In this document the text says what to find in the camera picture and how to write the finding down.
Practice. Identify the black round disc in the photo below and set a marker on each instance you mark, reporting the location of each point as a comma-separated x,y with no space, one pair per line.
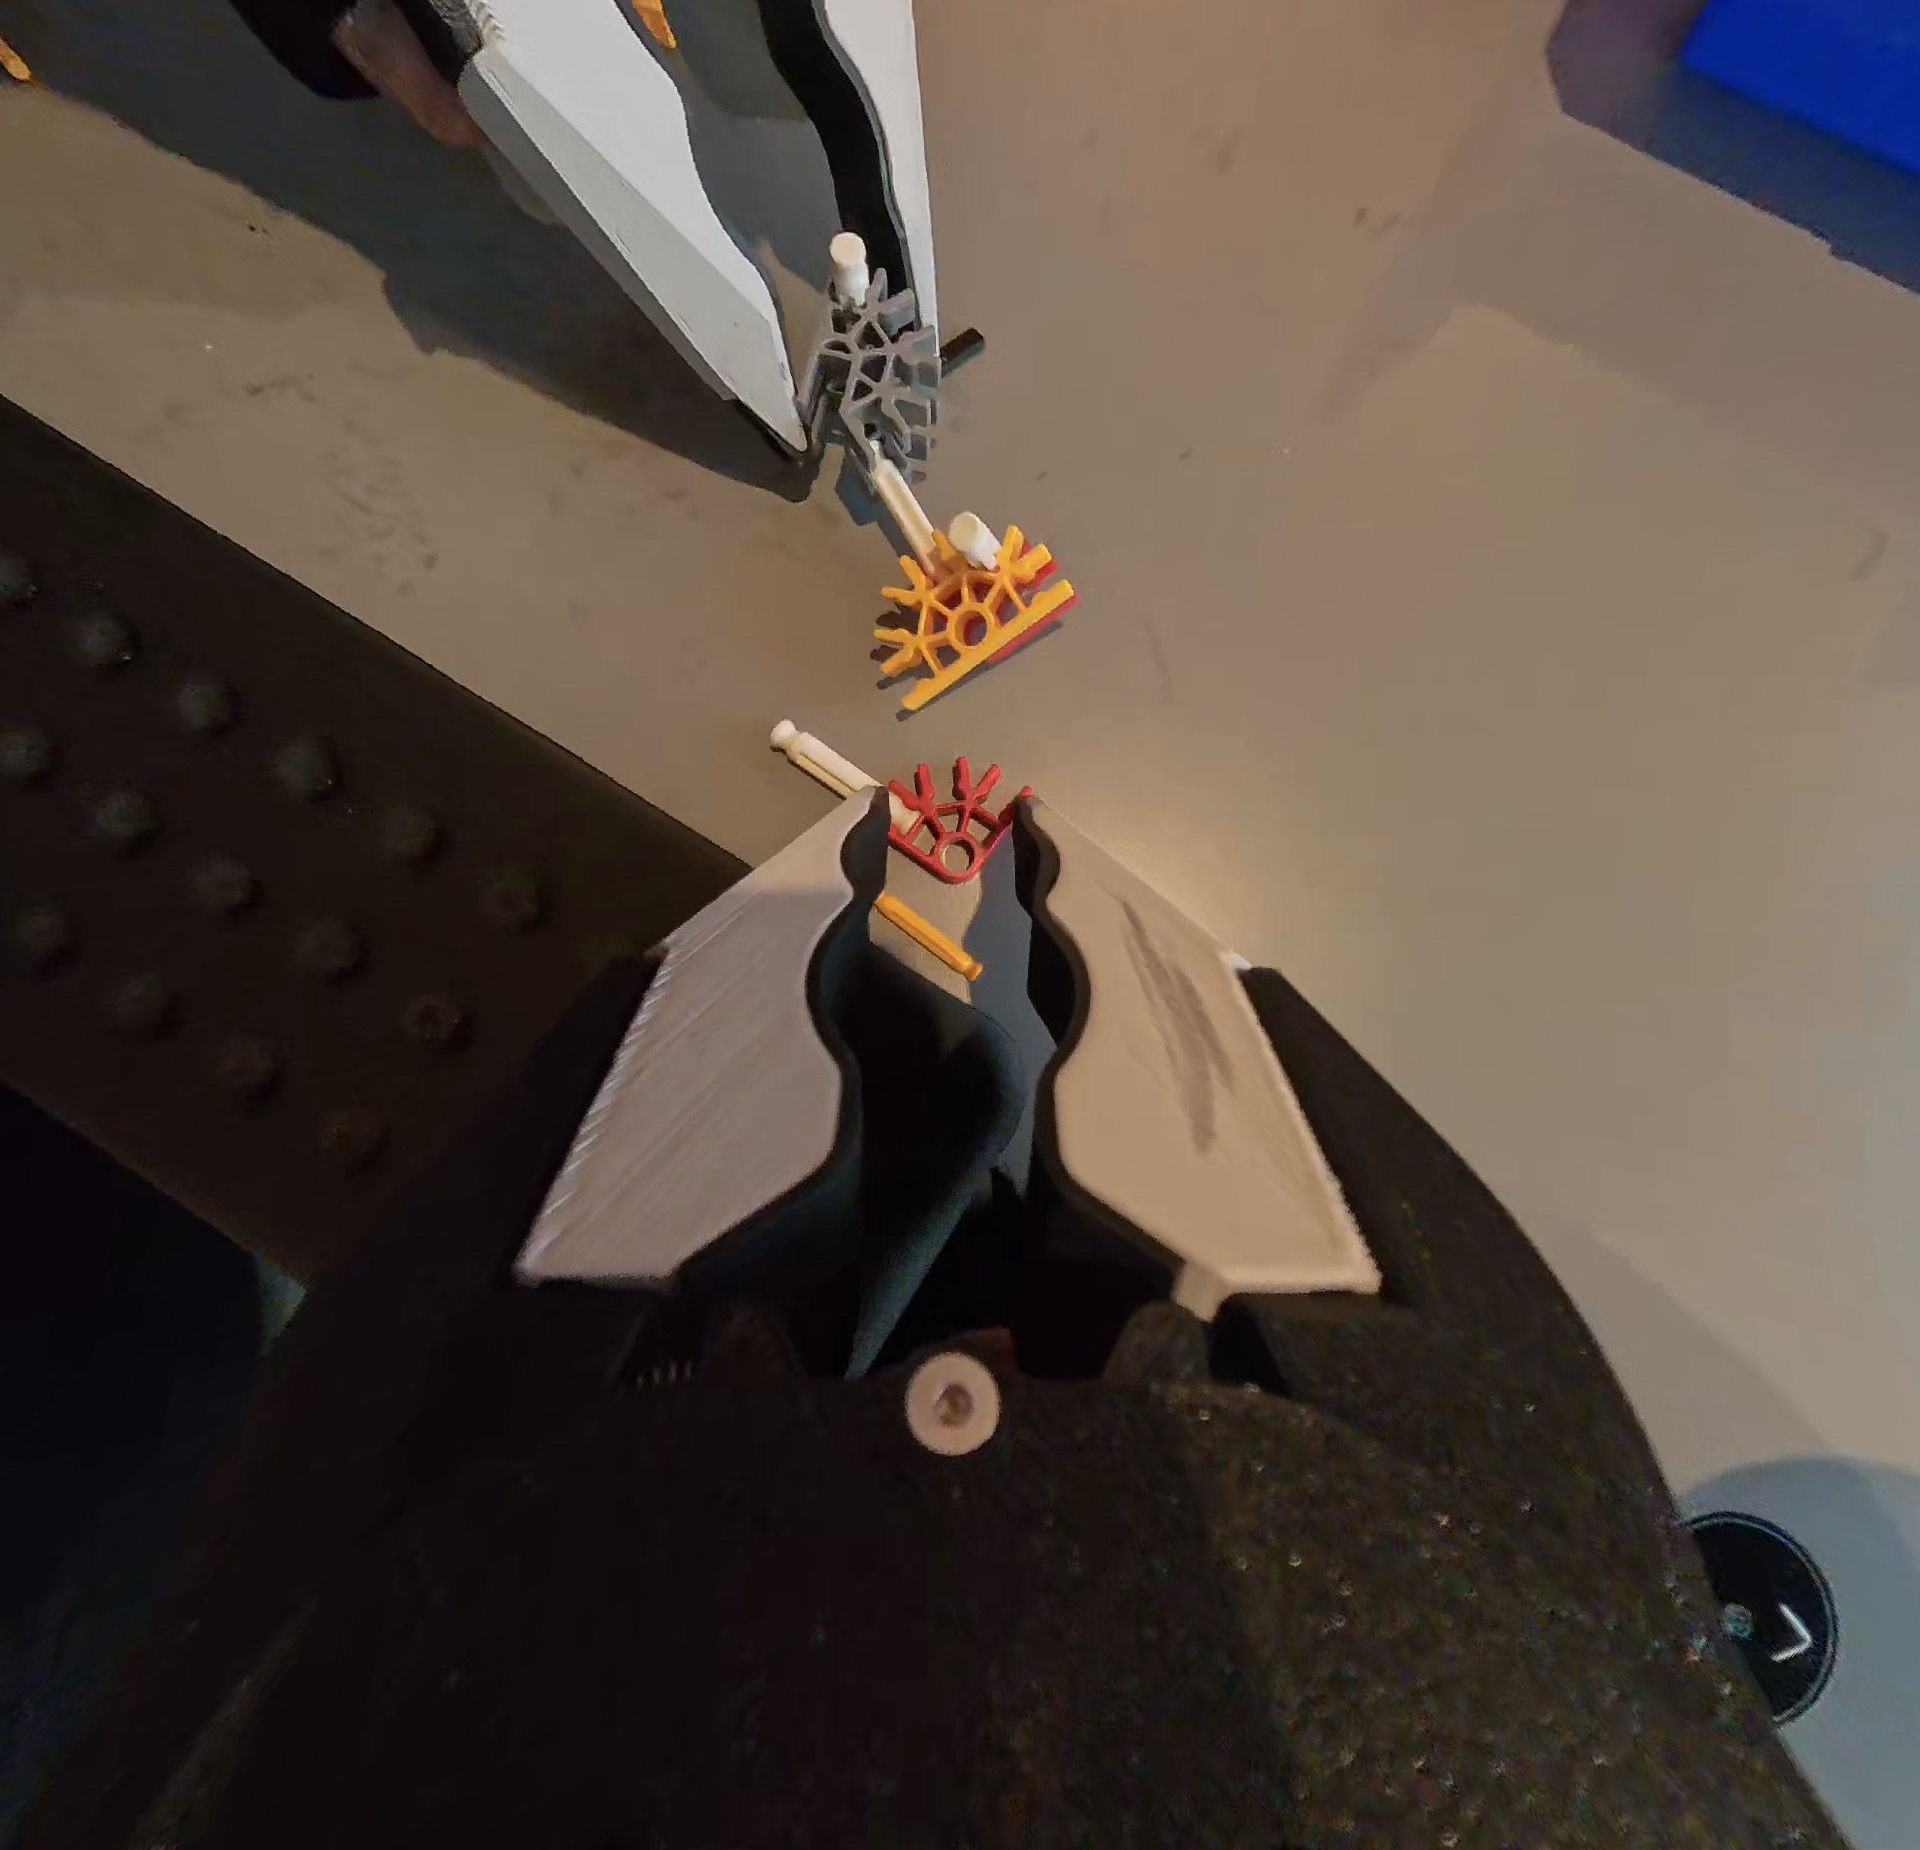
1771,1611

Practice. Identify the red and yellow connector assembly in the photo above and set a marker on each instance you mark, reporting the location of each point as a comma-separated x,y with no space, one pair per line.
822,758
968,624

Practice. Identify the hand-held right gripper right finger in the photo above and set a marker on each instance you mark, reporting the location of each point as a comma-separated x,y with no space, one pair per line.
1201,1146

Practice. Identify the white toy rod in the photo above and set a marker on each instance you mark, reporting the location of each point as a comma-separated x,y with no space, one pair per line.
849,267
906,507
975,539

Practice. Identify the blue plastic bin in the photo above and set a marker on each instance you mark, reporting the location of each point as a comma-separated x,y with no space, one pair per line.
1814,37

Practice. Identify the person's left hand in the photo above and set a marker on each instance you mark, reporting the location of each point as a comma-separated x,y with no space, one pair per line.
397,73

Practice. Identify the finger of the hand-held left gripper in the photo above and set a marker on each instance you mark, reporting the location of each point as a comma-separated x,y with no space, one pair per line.
600,126
886,52

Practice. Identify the black dimpled pad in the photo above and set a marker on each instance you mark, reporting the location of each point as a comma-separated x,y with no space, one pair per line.
299,832

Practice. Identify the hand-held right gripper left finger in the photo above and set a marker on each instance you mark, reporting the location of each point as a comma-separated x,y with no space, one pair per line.
704,1116

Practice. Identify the grey toy connector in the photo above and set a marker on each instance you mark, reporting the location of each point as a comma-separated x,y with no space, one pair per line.
877,374

